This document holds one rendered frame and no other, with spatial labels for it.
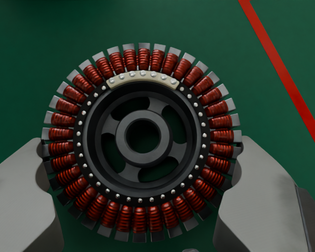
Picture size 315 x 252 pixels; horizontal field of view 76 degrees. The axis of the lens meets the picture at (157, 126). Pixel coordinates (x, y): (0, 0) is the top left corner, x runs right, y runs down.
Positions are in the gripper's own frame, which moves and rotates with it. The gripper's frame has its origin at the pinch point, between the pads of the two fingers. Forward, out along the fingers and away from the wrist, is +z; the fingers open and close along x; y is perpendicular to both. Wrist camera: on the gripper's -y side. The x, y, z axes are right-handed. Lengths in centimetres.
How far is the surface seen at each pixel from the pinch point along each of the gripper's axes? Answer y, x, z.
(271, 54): -4.2, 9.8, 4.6
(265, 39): -5.2, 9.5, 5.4
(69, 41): -5.0, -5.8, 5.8
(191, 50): -4.4, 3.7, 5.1
